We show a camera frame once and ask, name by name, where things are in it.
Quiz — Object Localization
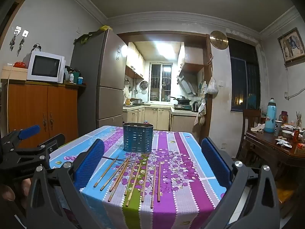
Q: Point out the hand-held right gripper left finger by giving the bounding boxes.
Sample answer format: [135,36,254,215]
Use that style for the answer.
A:
[26,138,105,229]

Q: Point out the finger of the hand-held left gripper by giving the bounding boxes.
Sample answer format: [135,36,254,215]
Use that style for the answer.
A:
[0,125,41,149]
[3,134,65,169]

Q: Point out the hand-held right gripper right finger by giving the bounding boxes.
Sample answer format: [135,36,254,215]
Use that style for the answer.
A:
[201,137,280,229]

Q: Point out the row of wooden chopsticks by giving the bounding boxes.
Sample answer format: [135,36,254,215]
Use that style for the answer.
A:
[93,156,162,208]

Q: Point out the blue perforated chopstick holder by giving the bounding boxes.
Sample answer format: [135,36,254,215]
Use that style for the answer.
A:
[123,122,154,152]

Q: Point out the person's left hand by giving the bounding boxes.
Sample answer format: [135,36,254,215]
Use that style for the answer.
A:
[0,178,32,210]

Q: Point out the orange wooden cabinet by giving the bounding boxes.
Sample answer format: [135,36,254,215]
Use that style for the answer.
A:
[1,79,87,148]

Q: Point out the striped floral tablecloth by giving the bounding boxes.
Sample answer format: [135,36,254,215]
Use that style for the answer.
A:
[49,125,227,229]

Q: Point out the hanging kitchen cloth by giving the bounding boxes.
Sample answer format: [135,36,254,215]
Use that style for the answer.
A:
[194,100,207,126]

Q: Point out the dark wooden dining table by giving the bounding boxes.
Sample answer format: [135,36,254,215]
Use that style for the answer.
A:
[245,123,305,179]

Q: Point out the dark wooden chair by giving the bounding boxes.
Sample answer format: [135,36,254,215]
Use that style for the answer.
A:
[238,109,262,159]

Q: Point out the beige cardboard box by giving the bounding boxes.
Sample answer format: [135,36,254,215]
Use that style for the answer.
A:
[1,66,28,80]

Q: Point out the gas stove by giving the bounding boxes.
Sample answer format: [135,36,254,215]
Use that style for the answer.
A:
[173,103,192,111]

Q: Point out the white microwave oven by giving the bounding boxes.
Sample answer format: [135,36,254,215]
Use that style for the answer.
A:
[26,51,65,84]

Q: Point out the white mug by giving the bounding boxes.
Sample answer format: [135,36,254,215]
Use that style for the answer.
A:
[274,120,283,137]

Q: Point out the blue thermos flask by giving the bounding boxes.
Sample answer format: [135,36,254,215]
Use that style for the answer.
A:
[264,98,277,133]

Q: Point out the black wok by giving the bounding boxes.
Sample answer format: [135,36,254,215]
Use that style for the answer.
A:
[169,96,192,103]

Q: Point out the beige kitchen base cabinets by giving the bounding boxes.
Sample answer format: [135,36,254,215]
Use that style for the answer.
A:
[122,106,172,131]

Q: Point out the hanging white plastic bag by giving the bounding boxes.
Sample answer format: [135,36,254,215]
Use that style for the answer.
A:
[206,76,219,95]

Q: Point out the white ceramic bowl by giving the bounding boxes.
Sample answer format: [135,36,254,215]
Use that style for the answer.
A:
[281,125,294,139]

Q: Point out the red patterned jar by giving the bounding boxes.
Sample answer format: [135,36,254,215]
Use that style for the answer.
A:
[279,111,289,125]

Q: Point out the steel range hood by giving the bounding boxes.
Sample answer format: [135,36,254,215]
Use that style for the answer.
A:
[177,73,198,96]

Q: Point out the dark barred window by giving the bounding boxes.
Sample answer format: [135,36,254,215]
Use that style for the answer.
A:
[227,37,262,112]

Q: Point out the barred kitchen window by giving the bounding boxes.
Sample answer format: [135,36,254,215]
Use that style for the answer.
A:
[150,62,173,102]

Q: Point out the green bag on refrigerator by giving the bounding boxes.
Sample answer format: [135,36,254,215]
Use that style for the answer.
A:
[73,25,113,45]

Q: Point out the wall hook with keys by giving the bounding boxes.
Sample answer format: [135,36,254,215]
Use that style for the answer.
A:
[17,30,30,57]
[9,26,22,52]

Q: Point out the round golden wall clock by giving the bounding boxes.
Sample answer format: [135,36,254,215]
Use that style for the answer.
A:
[210,31,229,51]

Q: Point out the framed wall picture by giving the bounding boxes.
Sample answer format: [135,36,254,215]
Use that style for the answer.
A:
[277,27,305,66]

